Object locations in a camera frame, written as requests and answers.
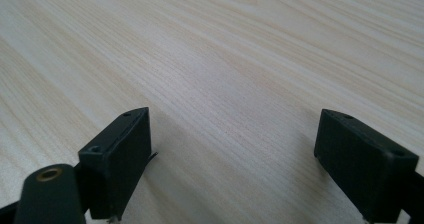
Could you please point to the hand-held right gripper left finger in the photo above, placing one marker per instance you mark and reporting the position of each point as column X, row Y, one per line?
column 115, row 164

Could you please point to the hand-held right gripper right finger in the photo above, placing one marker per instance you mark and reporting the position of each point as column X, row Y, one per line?
column 363, row 165

